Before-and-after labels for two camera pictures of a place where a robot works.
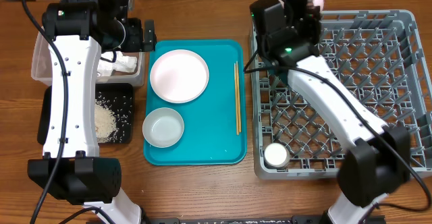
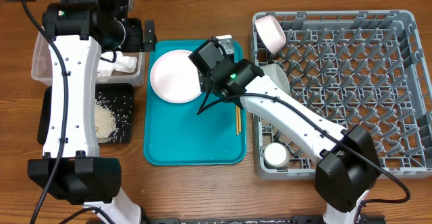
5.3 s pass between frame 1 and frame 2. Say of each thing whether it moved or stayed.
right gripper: moved
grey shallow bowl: moved
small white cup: stayed
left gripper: stayed
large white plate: stayed
